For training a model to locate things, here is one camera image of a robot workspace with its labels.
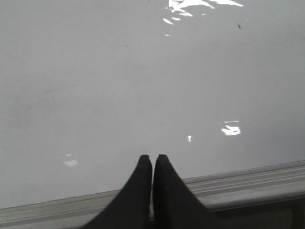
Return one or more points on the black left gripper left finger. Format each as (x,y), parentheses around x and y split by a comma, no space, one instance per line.
(131,206)

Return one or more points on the grey table edge with slots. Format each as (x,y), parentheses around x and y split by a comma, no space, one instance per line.
(280,215)

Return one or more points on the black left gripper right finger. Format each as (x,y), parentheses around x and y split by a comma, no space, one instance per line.
(174,205)

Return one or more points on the white glossy whiteboard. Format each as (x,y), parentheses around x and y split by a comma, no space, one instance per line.
(87,86)

